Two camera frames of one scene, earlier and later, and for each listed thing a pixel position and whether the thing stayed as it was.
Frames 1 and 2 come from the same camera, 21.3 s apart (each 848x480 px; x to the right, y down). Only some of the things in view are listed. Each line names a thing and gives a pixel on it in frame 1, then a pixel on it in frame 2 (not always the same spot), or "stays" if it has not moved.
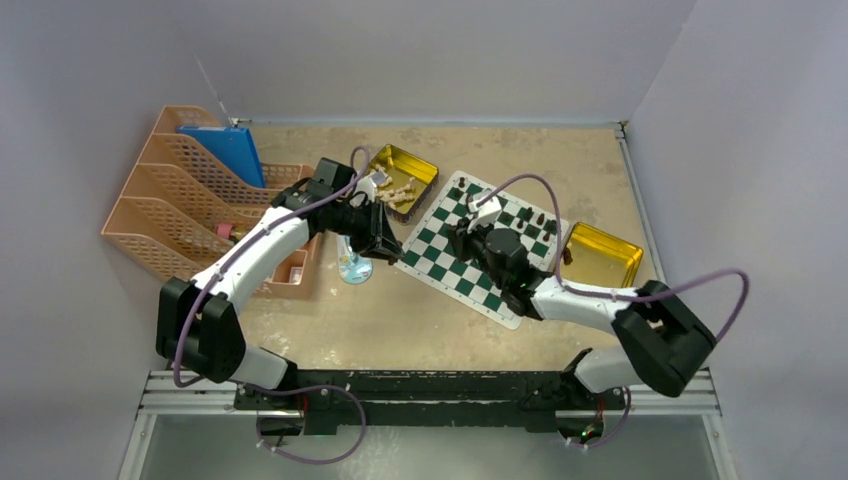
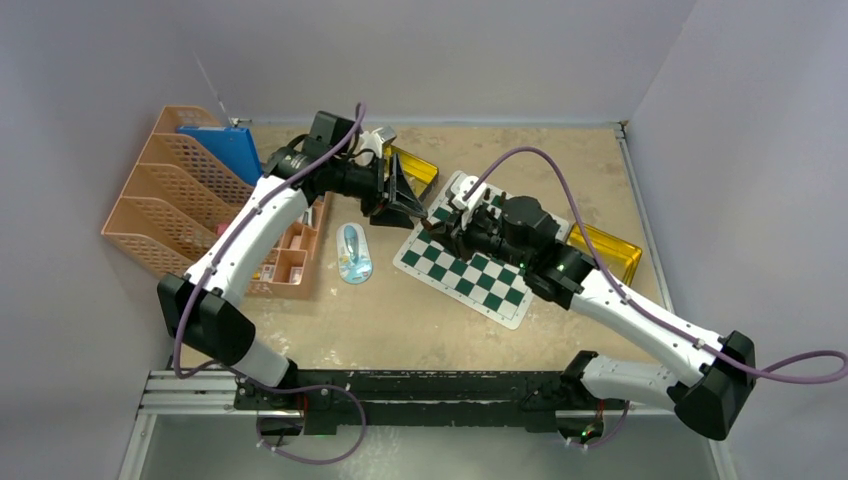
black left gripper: (377, 238) to (403, 203)
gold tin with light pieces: (409, 182) stays
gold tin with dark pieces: (599, 258) stays
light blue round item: (353, 268) stays
